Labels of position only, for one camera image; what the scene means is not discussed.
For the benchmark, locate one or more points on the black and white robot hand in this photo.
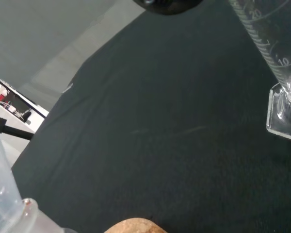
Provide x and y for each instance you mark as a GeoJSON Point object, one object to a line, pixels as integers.
{"type": "Point", "coordinates": [165, 6]}

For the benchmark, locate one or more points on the black bench cloth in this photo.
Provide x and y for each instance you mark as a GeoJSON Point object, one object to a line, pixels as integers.
{"type": "Point", "coordinates": [148, 121]}

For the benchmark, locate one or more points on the black tripod leg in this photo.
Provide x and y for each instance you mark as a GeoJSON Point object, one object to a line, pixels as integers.
{"type": "Point", "coordinates": [13, 130]}

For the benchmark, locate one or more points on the clear plastic funnel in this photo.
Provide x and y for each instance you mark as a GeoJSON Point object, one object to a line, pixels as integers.
{"type": "Point", "coordinates": [0, 184]}

